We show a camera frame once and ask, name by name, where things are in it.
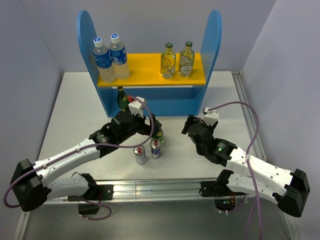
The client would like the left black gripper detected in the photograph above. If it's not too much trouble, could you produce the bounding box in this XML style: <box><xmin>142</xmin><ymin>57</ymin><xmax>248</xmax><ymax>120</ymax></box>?
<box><xmin>118</xmin><ymin>109</ymin><xmax>161</xmax><ymax>143</ymax></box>

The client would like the green perrier bottle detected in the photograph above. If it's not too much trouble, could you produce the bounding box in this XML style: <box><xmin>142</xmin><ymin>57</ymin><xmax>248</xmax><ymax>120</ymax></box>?
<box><xmin>117</xmin><ymin>86</ymin><xmax>130</xmax><ymax>111</ymax></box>
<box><xmin>150</xmin><ymin>127</ymin><xmax>164</xmax><ymax>143</ymax></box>

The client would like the blue Red Bull can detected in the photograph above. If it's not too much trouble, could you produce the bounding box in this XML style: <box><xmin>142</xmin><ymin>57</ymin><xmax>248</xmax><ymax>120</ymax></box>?
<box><xmin>150</xmin><ymin>139</ymin><xmax>162</xmax><ymax>159</ymax></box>

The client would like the silver Red Bull can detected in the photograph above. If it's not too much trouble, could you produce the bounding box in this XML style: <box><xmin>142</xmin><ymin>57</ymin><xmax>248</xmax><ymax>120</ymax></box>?
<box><xmin>133</xmin><ymin>145</ymin><xmax>147</xmax><ymax>165</ymax></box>

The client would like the green Perrier bottle front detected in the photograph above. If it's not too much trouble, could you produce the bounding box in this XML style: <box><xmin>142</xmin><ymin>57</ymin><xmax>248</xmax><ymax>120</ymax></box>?
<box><xmin>117</xmin><ymin>86</ymin><xmax>130</xmax><ymax>111</ymax></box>

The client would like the clear Chang soda bottle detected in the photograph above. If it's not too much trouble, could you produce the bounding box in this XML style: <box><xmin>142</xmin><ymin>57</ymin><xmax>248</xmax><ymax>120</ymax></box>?
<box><xmin>160</xmin><ymin>42</ymin><xmax>176</xmax><ymax>80</ymax></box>
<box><xmin>178</xmin><ymin>41</ymin><xmax>195</xmax><ymax>77</ymax></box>

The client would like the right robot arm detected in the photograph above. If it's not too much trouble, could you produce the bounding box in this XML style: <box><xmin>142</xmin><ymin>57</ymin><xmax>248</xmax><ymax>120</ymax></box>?
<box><xmin>182</xmin><ymin>114</ymin><xmax>310</xmax><ymax>218</ymax></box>

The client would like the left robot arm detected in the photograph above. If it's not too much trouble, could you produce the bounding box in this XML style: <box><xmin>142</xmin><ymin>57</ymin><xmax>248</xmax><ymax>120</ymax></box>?
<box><xmin>10</xmin><ymin>111</ymin><xmax>162</xmax><ymax>212</ymax></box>

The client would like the blue and yellow wooden shelf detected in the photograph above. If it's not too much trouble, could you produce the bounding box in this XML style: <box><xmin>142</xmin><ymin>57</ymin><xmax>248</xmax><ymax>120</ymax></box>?
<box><xmin>76</xmin><ymin>9</ymin><xmax>222</xmax><ymax>117</ymax></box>

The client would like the right plastic water bottle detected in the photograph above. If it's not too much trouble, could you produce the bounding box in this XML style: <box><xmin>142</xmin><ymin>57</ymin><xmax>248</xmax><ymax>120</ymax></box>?
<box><xmin>109</xmin><ymin>33</ymin><xmax>130</xmax><ymax>80</ymax></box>

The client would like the plastic water bottle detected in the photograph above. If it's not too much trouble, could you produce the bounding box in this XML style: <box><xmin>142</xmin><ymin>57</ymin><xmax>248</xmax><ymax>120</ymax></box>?
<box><xmin>92</xmin><ymin>37</ymin><xmax>117</xmax><ymax>84</ymax></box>
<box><xmin>109</xmin><ymin>33</ymin><xmax>130</xmax><ymax>80</ymax></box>

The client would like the left plastic water bottle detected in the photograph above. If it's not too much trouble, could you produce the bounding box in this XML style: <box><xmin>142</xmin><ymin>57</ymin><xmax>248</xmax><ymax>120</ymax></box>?
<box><xmin>92</xmin><ymin>37</ymin><xmax>117</xmax><ymax>84</ymax></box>

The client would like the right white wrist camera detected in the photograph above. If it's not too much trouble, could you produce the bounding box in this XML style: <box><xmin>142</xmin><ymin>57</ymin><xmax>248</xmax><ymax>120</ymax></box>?
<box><xmin>201</xmin><ymin>107</ymin><xmax>219</xmax><ymax>126</ymax></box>

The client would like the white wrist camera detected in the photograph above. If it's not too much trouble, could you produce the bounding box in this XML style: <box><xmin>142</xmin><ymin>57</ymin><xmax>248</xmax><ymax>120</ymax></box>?
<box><xmin>128</xmin><ymin>95</ymin><xmax>147</xmax><ymax>118</ymax></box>
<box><xmin>201</xmin><ymin>107</ymin><xmax>219</xmax><ymax>126</ymax></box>

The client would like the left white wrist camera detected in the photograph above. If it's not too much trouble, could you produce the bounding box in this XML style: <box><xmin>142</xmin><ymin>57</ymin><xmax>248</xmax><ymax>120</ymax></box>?
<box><xmin>128</xmin><ymin>95</ymin><xmax>147</xmax><ymax>118</ymax></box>

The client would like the aluminium right side rail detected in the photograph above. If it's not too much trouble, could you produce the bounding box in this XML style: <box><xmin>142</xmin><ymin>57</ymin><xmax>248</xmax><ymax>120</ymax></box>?
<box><xmin>231</xmin><ymin>71</ymin><xmax>268</xmax><ymax>162</ymax></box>

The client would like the aluminium front rail frame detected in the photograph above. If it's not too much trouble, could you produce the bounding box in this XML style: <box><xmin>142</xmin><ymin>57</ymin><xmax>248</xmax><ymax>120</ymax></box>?
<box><xmin>12</xmin><ymin>174</ymin><xmax>296</xmax><ymax>240</ymax></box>

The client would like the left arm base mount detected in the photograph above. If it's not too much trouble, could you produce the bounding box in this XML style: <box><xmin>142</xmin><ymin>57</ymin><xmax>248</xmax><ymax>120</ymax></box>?
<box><xmin>67</xmin><ymin>184</ymin><xmax>114</xmax><ymax>216</ymax></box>

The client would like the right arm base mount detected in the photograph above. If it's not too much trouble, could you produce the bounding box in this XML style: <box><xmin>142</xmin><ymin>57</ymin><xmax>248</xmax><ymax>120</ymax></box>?
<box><xmin>199</xmin><ymin>180</ymin><xmax>247</xmax><ymax>215</ymax></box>

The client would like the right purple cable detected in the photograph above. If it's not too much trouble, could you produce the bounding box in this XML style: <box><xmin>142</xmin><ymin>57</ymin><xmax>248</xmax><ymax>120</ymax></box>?
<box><xmin>206</xmin><ymin>101</ymin><xmax>263</xmax><ymax>240</ymax></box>

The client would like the purple cable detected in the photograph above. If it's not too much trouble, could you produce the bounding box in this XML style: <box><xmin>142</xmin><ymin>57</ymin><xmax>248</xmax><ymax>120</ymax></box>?
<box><xmin>206</xmin><ymin>101</ymin><xmax>263</xmax><ymax>240</ymax></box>
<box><xmin>2</xmin><ymin>95</ymin><xmax>155</xmax><ymax>221</ymax></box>

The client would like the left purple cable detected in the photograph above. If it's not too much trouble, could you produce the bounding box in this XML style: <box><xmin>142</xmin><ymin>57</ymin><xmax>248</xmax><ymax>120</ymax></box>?
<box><xmin>2</xmin><ymin>95</ymin><xmax>155</xmax><ymax>221</ymax></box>

